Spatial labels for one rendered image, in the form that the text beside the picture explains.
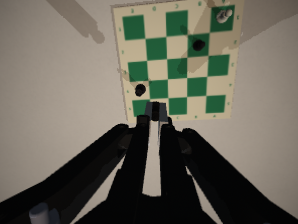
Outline white pawn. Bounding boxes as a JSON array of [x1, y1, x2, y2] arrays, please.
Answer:
[[216, 9, 232, 23]]

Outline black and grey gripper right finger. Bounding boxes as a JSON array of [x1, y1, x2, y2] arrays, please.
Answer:
[[158, 102, 298, 224]]

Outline green and cream chessboard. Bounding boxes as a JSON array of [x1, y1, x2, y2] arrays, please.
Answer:
[[113, 0, 244, 123]]

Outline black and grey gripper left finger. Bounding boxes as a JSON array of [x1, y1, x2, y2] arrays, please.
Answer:
[[0, 102, 153, 224]]

